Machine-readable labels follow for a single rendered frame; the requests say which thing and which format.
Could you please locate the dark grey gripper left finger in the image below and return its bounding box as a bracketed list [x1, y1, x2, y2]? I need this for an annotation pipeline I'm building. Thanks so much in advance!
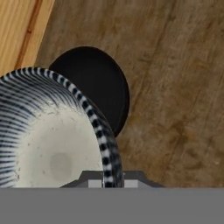
[59, 171, 104, 189]

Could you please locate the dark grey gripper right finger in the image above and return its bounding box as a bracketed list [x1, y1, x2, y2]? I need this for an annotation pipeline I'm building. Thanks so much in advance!
[122, 171, 165, 189]

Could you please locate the blue striped white bowl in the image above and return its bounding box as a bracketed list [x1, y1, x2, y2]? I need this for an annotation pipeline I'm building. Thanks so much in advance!
[0, 66, 124, 189]

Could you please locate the black bowl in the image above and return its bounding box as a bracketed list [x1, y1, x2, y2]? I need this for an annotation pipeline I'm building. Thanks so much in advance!
[48, 45, 131, 139]

